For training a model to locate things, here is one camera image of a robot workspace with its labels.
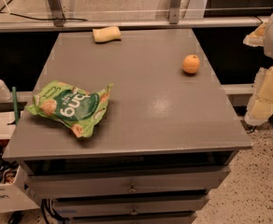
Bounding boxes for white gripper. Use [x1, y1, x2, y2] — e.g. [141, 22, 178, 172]
[243, 14, 273, 126]

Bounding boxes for green rice chip bag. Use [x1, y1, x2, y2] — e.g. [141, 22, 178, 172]
[26, 80, 113, 138]

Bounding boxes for orange fruit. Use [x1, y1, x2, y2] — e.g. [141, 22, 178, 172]
[182, 55, 200, 75]

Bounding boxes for yellow sponge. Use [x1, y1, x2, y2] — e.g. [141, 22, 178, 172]
[93, 26, 122, 43]

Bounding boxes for top drawer knob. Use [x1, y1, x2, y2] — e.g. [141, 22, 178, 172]
[127, 183, 137, 193]

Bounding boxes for drawer knob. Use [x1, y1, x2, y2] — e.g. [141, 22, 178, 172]
[127, 183, 137, 193]
[130, 209, 138, 216]

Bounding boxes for green stick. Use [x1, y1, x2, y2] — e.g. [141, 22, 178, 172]
[12, 87, 20, 125]

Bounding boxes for white cardboard box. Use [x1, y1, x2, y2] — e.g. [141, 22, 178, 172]
[0, 167, 40, 214]

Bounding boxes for black cables under cabinet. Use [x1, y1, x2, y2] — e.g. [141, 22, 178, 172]
[40, 199, 69, 224]

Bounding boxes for black cable on shelf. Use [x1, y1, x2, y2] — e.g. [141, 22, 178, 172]
[0, 11, 89, 22]

